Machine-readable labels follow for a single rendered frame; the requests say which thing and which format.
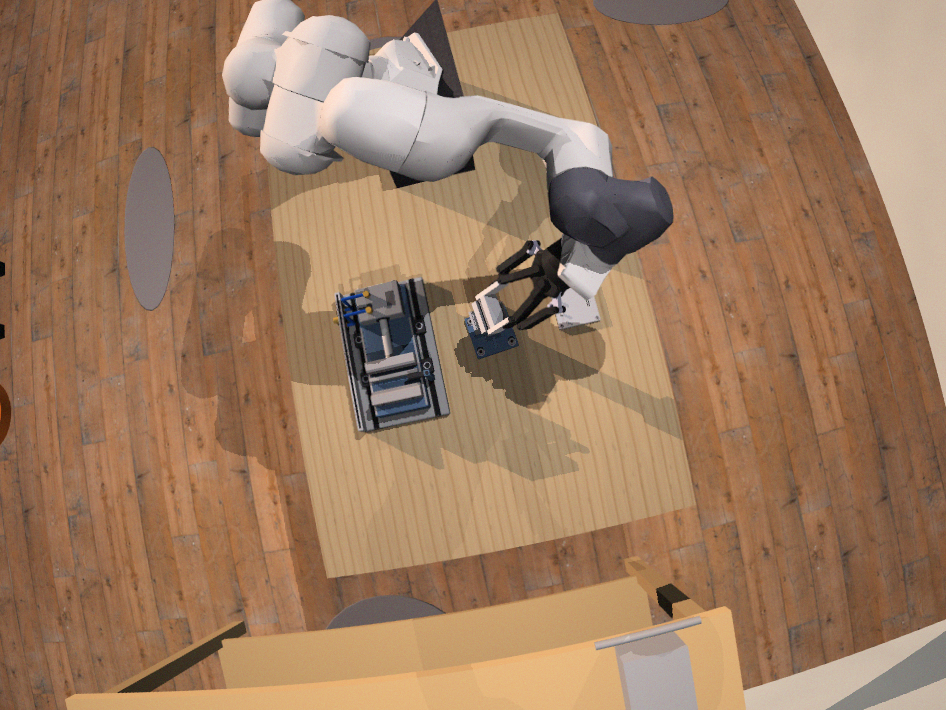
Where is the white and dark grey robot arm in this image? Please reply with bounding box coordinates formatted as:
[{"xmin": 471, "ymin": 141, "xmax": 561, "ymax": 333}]
[{"xmin": 222, "ymin": 0, "xmax": 674, "ymax": 300}]

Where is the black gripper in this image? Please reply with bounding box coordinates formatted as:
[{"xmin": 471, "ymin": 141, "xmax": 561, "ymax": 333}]
[{"xmin": 475, "ymin": 238, "xmax": 570, "ymax": 334}]

